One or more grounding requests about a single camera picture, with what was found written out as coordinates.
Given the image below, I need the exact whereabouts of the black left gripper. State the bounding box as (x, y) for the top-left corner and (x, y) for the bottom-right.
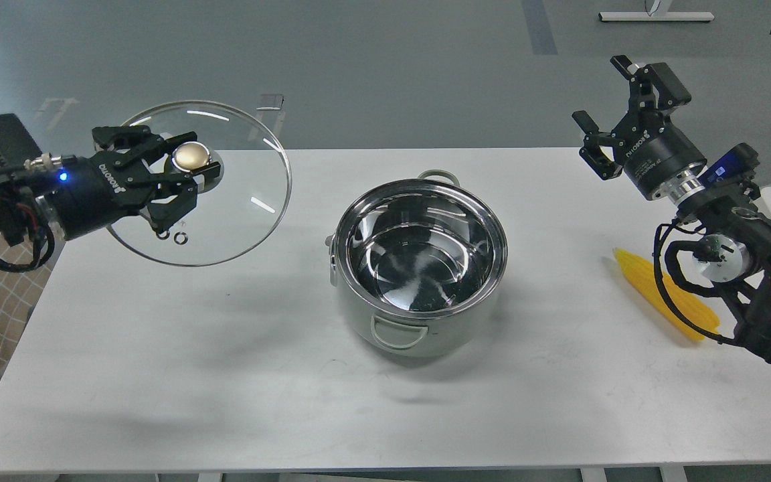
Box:
(44, 125), (222, 241)

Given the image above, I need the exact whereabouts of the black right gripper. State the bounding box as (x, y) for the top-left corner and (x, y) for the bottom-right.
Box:
(572, 56), (706, 200)

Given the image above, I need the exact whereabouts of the glass pot lid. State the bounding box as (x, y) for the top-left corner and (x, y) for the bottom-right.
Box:
(108, 100), (292, 266)

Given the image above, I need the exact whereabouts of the yellow corn cob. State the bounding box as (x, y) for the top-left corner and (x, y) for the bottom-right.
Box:
(613, 248), (721, 342)

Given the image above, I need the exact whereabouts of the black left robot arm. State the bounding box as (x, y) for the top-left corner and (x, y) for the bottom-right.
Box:
(0, 113), (223, 272)

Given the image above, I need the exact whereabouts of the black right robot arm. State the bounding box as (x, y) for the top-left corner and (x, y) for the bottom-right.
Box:
(572, 55), (771, 364)

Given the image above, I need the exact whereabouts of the stainless steel cooking pot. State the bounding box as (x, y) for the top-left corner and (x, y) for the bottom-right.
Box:
(325, 169), (508, 357)

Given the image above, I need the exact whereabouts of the white stand base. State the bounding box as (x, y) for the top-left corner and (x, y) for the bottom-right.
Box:
(597, 1), (715, 23)

